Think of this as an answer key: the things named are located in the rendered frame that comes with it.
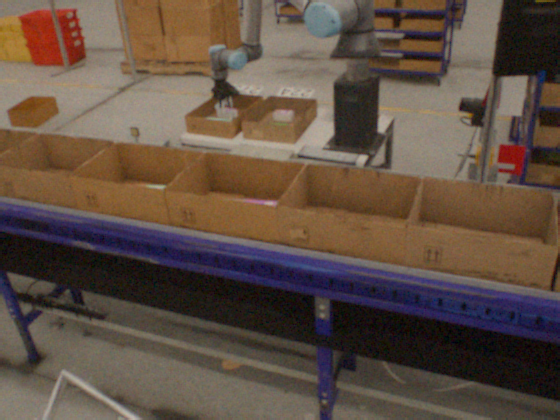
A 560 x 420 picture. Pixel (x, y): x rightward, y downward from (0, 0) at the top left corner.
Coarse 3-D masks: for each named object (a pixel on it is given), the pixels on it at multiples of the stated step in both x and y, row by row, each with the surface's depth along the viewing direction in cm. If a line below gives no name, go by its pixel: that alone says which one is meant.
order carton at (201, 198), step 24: (192, 168) 194; (216, 168) 203; (240, 168) 199; (264, 168) 195; (288, 168) 191; (168, 192) 179; (192, 192) 196; (216, 192) 208; (240, 192) 205; (264, 192) 200; (192, 216) 180; (216, 216) 176; (240, 216) 172; (264, 216) 169; (264, 240) 174
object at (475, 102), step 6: (462, 102) 218; (468, 102) 217; (474, 102) 217; (480, 102) 216; (486, 102) 217; (462, 108) 219; (468, 108) 218; (474, 108) 217; (480, 108) 216; (486, 108) 215; (468, 114) 222; (474, 114) 219; (480, 114) 217; (474, 120) 221; (480, 120) 220
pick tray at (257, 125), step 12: (276, 96) 305; (288, 96) 303; (264, 108) 302; (276, 108) 309; (288, 108) 306; (300, 108) 303; (312, 108) 291; (252, 120) 289; (264, 120) 299; (276, 120) 298; (300, 120) 275; (312, 120) 294; (252, 132) 278; (264, 132) 275; (276, 132) 272; (288, 132) 270; (300, 132) 278
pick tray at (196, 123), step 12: (240, 96) 313; (252, 96) 309; (204, 108) 305; (240, 108) 316; (252, 108) 296; (192, 120) 287; (204, 120) 284; (216, 120) 280; (240, 120) 287; (192, 132) 291; (204, 132) 288; (216, 132) 284; (228, 132) 281; (240, 132) 289
